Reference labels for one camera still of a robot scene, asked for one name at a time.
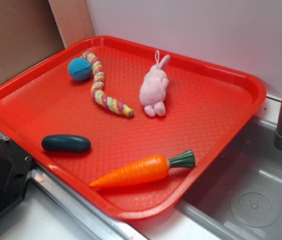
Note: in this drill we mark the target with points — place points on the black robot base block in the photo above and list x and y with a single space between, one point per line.
15 170

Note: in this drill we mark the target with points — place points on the red plastic tray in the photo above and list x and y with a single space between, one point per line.
206 106

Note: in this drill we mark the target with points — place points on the pink plush bunny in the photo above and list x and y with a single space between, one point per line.
154 87

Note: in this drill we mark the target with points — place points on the orange plastic toy carrot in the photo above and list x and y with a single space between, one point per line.
146 170

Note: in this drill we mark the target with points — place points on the brown cardboard panel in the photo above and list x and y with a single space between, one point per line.
31 31

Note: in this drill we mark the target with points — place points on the dark green toy cucumber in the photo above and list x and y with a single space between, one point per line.
66 143

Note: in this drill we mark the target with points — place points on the multicolour braided rope toy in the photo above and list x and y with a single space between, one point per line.
97 89

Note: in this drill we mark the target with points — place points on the blue knitted ball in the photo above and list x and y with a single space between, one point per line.
79 69

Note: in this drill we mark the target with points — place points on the grey toy sink basin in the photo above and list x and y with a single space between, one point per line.
239 196

